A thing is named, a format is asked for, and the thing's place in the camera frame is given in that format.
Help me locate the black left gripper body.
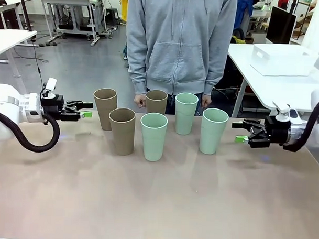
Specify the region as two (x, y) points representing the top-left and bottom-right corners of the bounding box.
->
(40, 94), (81, 123)

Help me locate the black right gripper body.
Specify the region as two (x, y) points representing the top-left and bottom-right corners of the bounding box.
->
(248, 115), (291, 150)

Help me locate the brown plastic cup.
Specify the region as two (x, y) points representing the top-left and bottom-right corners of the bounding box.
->
(92, 88), (118, 132)
(107, 108), (137, 157)
(145, 89), (168, 116)

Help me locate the mint green plastic cup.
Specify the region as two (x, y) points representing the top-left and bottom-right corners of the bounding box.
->
(199, 107), (230, 156)
(174, 92), (199, 136)
(139, 112), (169, 162)

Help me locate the white plastic basket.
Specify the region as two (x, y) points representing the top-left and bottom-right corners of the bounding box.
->
(249, 43), (319, 79)

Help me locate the person's left forearm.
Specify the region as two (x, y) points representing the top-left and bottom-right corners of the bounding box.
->
(201, 45), (233, 97)

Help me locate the person's right forearm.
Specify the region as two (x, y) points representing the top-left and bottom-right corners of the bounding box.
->
(124, 42), (150, 95)

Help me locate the person's left hand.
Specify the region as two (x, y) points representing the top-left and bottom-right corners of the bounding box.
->
(201, 95), (213, 108)

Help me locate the person's right hand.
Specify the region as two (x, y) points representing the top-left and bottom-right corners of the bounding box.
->
(133, 93), (148, 110)

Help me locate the black stand base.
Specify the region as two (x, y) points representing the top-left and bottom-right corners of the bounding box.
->
(211, 84), (242, 102)

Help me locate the large white side table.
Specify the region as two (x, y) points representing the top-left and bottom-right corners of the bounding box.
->
(224, 42), (319, 121)

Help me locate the small white side table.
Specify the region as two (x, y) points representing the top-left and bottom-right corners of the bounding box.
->
(0, 28), (38, 79)

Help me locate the black stand pole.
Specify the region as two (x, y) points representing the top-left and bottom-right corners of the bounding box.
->
(15, 0), (38, 41)

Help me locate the grey metal workbench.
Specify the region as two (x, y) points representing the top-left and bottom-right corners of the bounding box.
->
(39, 0), (108, 47)

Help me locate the black computer monitor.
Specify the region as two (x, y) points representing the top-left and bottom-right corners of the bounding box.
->
(265, 5), (298, 46)

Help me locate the mannequin in yellow and orange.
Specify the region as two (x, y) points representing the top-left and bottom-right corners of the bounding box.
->
(114, 0), (129, 23)

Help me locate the white background desk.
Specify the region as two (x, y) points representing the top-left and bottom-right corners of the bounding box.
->
(0, 0), (32, 30)

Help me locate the person in blue jacket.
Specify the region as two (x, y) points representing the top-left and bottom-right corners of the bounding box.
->
(233, 0), (256, 32)

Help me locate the person in grey hoodie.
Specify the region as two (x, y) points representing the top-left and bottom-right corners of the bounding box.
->
(124, 0), (238, 118)

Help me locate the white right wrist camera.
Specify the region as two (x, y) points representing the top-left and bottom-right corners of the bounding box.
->
(271, 101), (299, 123)

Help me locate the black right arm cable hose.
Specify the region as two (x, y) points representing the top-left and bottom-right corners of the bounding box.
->
(283, 92), (319, 154)

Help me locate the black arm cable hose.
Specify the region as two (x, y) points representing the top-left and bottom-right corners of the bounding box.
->
(0, 103), (62, 154)
(283, 92), (319, 154)

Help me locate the thin black floor cable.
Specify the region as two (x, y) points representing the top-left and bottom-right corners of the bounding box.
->
(31, 40), (48, 91)

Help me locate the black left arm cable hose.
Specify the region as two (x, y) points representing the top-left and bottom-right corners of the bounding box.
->
(0, 103), (62, 154)

